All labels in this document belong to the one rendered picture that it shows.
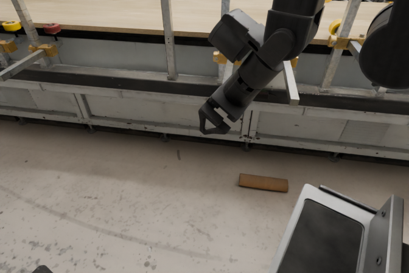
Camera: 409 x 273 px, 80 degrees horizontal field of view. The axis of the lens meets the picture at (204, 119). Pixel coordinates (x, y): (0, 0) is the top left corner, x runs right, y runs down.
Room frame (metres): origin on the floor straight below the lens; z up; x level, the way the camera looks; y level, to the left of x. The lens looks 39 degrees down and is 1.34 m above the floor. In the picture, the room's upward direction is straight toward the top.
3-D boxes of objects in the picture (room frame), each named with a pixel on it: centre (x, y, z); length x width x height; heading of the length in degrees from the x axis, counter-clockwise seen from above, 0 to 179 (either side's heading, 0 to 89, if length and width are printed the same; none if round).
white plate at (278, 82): (1.05, -0.30, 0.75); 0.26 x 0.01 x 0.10; 81
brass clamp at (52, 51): (1.27, 0.87, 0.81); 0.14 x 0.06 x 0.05; 81
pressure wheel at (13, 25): (1.41, 1.09, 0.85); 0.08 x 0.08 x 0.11
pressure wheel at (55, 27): (1.37, 0.84, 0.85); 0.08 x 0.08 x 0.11
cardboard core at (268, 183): (0.97, -0.38, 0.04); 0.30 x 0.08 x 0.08; 81
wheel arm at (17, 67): (1.17, 0.87, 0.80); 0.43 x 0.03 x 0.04; 171
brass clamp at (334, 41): (1.02, -0.61, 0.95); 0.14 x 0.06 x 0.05; 81
